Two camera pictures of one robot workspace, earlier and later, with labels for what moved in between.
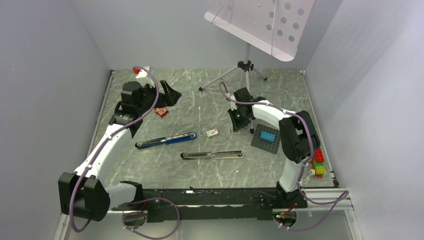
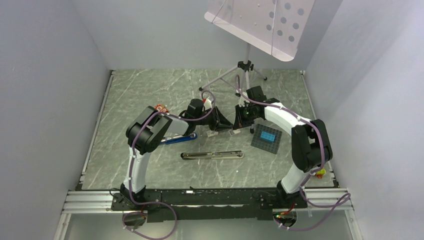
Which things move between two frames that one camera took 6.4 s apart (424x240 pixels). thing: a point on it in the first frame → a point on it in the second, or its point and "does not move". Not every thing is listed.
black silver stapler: x=212 y=155 does not move
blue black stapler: x=165 y=140 does not move
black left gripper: x=170 y=97 → x=219 y=123
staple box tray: x=231 y=132 does not move
